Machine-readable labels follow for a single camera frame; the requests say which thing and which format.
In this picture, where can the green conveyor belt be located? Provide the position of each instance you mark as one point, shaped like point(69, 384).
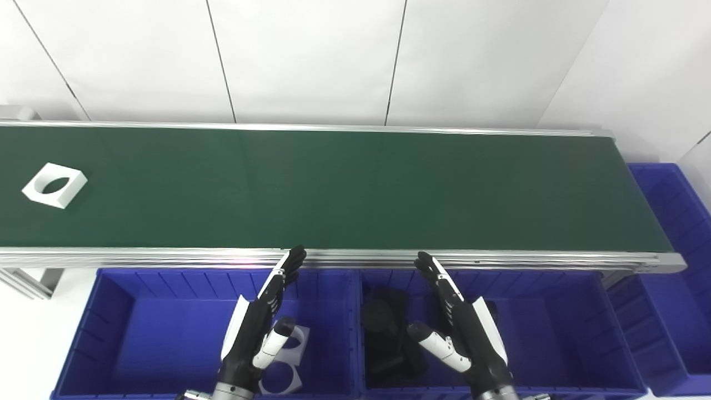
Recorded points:
point(166, 257)
point(355, 189)

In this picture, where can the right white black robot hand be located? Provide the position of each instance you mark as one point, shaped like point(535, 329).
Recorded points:
point(477, 344)

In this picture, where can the aluminium conveyor leg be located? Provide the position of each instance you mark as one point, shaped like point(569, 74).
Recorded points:
point(33, 280)

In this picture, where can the grey conveyor motor box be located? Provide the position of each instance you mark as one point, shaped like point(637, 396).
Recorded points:
point(16, 113)

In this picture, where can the blue bin with black parts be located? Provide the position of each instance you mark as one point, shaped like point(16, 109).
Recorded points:
point(555, 344)

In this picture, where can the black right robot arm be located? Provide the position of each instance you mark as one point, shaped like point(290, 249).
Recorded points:
point(502, 395)

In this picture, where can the blue bin with white parts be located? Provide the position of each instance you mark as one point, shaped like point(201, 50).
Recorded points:
point(161, 333)

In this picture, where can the empty blue plastic bin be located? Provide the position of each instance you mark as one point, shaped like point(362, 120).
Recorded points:
point(677, 300)

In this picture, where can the black block part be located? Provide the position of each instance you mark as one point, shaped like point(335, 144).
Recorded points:
point(397, 355)

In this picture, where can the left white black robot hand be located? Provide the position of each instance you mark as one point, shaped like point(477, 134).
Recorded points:
point(244, 339)

